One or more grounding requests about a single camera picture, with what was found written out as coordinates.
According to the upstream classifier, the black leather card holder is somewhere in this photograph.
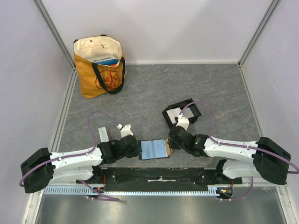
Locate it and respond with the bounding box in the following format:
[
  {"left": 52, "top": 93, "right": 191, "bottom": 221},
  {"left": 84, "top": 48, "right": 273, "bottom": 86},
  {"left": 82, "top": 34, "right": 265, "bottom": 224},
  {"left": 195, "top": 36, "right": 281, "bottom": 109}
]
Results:
[{"left": 139, "top": 139, "right": 169, "bottom": 160}]

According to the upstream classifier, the gold credit card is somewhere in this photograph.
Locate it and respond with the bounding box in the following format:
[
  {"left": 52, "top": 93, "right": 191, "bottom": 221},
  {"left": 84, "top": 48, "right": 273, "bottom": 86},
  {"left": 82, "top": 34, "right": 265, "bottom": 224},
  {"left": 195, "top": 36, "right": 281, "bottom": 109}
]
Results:
[{"left": 165, "top": 139, "right": 172, "bottom": 157}]

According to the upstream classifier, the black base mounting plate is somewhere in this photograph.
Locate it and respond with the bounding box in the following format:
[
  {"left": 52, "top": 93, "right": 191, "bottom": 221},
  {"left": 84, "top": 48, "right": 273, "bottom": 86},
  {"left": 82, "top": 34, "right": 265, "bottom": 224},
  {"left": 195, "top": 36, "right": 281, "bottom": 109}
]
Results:
[{"left": 85, "top": 167, "right": 242, "bottom": 190}]

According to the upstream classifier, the clear acrylic rectangular block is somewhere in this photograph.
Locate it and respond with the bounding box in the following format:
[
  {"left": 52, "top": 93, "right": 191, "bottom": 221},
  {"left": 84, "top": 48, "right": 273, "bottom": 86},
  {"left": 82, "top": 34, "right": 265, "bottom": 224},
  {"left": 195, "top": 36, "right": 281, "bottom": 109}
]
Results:
[{"left": 98, "top": 127, "right": 109, "bottom": 142}]

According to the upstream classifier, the silver VIP card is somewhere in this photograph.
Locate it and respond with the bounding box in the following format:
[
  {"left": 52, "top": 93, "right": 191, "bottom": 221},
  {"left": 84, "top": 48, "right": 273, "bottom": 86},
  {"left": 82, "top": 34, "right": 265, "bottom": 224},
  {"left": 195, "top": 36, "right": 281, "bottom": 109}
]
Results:
[{"left": 182, "top": 107, "right": 194, "bottom": 119}]

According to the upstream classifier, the aluminium frame rail front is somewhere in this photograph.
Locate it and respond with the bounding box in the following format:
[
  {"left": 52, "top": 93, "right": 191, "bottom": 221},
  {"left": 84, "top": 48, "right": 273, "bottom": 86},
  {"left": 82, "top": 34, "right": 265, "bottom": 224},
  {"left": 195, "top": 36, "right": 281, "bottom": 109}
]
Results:
[{"left": 32, "top": 167, "right": 288, "bottom": 186}]

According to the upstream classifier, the blue book in bag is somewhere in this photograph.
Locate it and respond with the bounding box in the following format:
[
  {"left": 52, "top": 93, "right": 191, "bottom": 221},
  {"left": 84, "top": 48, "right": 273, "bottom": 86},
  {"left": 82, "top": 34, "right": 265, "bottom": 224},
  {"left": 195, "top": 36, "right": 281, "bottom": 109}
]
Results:
[{"left": 91, "top": 55, "right": 118, "bottom": 67}]

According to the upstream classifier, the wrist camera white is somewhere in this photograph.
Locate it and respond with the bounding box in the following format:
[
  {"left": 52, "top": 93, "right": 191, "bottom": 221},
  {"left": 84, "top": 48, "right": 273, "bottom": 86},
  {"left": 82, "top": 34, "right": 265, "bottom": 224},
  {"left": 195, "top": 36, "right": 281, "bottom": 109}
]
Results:
[
  {"left": 116, "top": 124, "right": 134, "bottom": 138},
  {"left": 176, "top": 113, "right": 190, "bottom": 131}
]

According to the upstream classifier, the black plastic card bin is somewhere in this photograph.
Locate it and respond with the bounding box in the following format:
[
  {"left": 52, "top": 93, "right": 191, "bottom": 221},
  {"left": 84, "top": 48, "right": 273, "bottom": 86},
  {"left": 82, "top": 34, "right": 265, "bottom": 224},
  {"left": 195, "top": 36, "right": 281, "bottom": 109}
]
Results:
[{"left": 162, "top": 98, "right": 201, "bottom": 129}]

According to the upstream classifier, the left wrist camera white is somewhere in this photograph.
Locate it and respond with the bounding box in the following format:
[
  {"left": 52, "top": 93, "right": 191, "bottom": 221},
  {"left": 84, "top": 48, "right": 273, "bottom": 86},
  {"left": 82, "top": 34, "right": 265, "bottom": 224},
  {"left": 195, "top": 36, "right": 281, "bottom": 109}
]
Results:
[{"left": 116, "top": 124, "right": 134, "bottom": 138}]

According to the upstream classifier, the slotted cable duct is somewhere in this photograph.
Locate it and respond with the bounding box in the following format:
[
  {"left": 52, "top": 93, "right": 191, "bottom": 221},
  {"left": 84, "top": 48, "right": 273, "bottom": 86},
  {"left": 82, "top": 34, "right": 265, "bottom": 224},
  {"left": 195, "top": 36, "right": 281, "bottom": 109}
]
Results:
[{"left": 43, "top": 185, "right": 228, "bottom": 196}]

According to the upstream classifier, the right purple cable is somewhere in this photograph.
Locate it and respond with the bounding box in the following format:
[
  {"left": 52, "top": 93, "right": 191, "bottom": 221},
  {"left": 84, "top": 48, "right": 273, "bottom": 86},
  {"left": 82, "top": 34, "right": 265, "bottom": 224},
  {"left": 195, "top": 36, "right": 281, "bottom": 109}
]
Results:
[{"left": 177, "top": 101, "right": 299, "bottom": 203}]

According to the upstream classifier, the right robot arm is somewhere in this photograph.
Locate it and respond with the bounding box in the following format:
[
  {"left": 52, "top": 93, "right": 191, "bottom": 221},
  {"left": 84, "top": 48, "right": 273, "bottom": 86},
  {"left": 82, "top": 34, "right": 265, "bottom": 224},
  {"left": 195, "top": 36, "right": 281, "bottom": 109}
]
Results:
[{"left": 169, "top": 126, "right": 291, "bottom": 185}]

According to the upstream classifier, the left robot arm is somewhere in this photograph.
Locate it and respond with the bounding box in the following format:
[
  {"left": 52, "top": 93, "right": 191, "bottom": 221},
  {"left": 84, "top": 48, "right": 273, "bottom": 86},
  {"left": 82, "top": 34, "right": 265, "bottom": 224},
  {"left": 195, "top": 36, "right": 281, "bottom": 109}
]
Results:
[{"left": 19, "top": 135, "right": 142, "bottom": 194}]

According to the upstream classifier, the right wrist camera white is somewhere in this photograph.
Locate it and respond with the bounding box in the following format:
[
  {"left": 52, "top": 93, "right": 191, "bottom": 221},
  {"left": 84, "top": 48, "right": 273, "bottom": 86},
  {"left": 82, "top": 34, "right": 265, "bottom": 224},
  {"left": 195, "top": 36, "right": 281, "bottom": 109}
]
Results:
[{"left": 176, "top": 113, "right": 190, "bottom": 131}]

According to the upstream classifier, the orange canvas tote bag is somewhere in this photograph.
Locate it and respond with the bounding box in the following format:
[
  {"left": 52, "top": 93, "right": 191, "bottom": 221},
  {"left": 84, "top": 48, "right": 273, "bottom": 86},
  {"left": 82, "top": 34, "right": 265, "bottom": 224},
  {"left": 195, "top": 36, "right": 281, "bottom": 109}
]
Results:
[{"left": 73, "top": 35, "right": 126, "bottom": 98}]

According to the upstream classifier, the stack of white cards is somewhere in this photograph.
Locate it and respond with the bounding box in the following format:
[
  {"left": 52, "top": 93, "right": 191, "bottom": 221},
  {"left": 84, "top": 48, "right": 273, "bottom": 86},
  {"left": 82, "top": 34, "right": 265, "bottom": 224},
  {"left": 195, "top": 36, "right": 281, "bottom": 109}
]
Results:
[{"left": 166, "top": 107, "right": 181, "bottom": 124}]

